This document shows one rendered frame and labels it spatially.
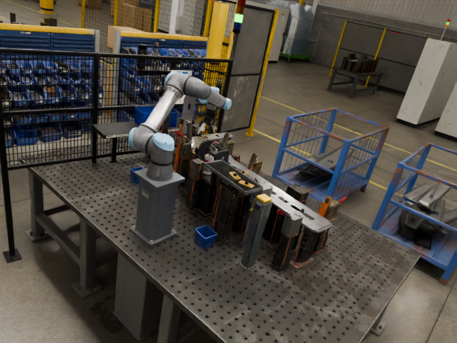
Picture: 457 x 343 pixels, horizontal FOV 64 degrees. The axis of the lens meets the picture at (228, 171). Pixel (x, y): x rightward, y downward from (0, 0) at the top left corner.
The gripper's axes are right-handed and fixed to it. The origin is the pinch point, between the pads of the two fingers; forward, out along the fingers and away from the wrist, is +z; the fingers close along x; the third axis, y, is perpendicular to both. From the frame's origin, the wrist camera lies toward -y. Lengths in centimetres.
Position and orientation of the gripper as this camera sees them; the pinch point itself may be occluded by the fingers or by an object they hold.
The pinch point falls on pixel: (205, 133)
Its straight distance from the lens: 279.2
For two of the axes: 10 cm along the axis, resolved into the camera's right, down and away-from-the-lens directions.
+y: 6.4, 4.3, -6.4
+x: 7.5, -1.6, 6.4
